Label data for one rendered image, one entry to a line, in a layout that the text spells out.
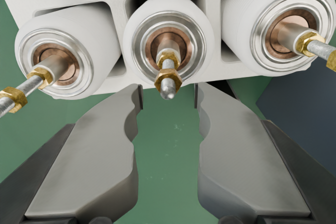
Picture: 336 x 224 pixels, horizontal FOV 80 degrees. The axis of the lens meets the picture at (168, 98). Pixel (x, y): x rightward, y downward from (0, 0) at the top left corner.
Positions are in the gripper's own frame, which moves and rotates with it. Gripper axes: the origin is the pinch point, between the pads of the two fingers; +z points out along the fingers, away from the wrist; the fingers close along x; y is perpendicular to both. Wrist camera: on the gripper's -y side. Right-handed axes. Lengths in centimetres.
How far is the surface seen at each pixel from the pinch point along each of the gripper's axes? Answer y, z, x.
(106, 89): 8.6, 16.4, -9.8
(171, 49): -0.4, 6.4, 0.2
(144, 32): -1.3, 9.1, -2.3
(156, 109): 24.2, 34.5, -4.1
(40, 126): 29, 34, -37
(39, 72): 1.2, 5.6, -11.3
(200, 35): -0.8, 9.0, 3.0
